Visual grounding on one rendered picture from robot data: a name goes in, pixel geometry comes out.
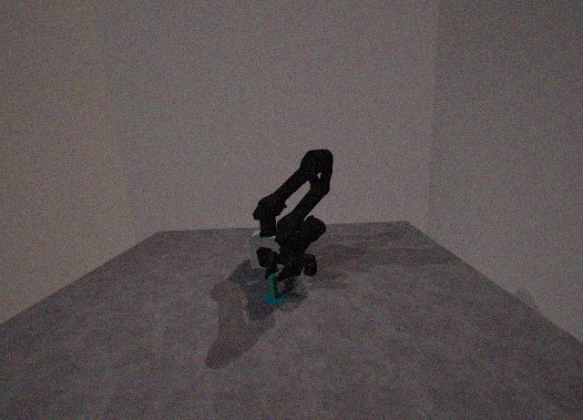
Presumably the green rectangular post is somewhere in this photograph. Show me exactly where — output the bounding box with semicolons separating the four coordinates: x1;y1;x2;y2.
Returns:
268;273;279;299

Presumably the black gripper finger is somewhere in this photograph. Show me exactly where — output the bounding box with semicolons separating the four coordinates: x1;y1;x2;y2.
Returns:
265;253;278;279
276;256;301;282

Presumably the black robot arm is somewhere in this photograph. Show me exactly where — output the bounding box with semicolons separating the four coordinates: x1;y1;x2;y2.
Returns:
252;149;333;253

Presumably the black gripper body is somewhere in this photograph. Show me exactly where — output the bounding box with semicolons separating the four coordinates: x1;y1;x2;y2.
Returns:
256;242;317;277

